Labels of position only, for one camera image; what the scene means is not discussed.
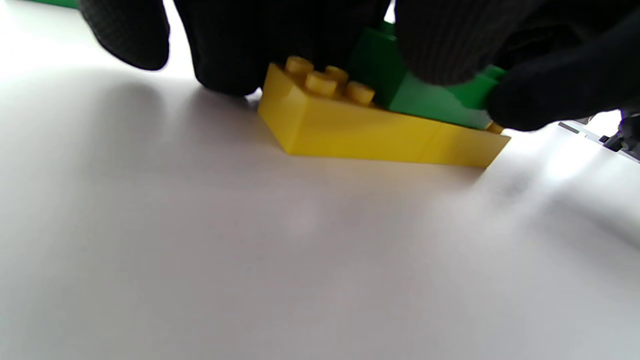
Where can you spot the person's right hand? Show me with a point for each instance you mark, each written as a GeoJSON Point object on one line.
{"type": "Point", "coordinates": [575, 75]}

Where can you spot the person's left hand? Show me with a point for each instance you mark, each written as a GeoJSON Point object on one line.
{"type": "Point", "coordinates": [250, 40]}

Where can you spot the yellow lego brick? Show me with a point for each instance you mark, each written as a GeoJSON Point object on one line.
{"type": "Point", "coordinates": [465, 147]}
{"type": "Point", "coordinates": [340, 127]}

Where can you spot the green lego brick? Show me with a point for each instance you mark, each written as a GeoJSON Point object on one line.
{"type": "Point", "coordinates": [425, 102]}
{"type": "Point", "coordinates": [52, 3]}

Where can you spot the black right wrist module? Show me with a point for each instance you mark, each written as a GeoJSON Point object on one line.
{"type": "Point", "coordinates": [625, 135]}

